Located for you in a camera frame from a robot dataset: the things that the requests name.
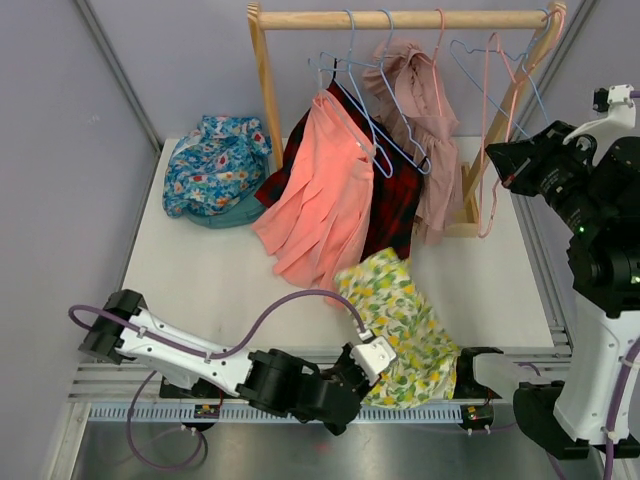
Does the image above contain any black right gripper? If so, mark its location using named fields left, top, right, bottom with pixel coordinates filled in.
left=487, top=119, right=607, bottom=233

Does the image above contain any lemon print skirt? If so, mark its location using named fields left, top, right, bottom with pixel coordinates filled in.
left=334, top=248, right=460, bottom=410

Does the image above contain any light blue wire hanger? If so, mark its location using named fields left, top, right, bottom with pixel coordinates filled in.
left=448, top=8, right=557, bottom=141

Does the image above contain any pink wire hanger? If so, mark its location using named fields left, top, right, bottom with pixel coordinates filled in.
left=477, top=7, right=566, bottom=239

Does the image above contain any blue floral skirt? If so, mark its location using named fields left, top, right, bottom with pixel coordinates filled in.
left=162, top=115, right=272, bottom=218

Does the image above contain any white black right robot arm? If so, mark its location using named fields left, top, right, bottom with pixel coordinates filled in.
left=453, top=121, right=639, bottom=461

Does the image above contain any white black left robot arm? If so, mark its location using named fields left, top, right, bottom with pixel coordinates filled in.
left=68, top=289, right=397, bottom=435

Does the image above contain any red black plaid skirt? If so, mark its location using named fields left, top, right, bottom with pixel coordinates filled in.
left=255, top=82, right=426, bottom=261

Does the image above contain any salmon pink skirt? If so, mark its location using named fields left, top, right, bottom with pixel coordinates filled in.
left=252, top=90, right=374, bottom=289

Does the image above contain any wooden clothes rack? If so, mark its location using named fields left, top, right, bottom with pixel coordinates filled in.
left=247, top=0, right=568, bottom=239

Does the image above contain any dusty pink ruffled garment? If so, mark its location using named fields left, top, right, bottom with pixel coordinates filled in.
left=362, top=38, right=463, bottom=245

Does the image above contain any teal plastic bin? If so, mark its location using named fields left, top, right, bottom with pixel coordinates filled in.
left=184, top=196, right=266, bottom=229

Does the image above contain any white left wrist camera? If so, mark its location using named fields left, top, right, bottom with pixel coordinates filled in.
left=349, top=330, right=398, bottom=386

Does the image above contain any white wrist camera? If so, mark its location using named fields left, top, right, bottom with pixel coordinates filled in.
left=349, top=330, right=398, bottom=386
left=563, top=84, right=639, bottom=145

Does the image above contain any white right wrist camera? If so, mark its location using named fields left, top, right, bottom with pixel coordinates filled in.
left=563, top=84, right=639, bottom=145

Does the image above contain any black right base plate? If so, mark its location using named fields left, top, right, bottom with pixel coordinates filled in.
left=430, top=367, right=500, bottom=401

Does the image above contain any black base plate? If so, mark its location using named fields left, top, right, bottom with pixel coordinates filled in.
left=158, top=365, right=251, bottom=397
left=430, top=367, right=500, bottom=401

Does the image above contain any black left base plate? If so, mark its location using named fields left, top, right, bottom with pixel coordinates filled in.
left=158, top=365, right=251, bottom=397

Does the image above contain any aluminium mounting rail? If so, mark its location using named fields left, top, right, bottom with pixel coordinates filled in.
left=67, top=347, right=574, bottom=404

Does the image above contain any white slotted cable duct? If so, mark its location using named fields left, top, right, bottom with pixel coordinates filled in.
left=88, top=402, right=462, bottom=424

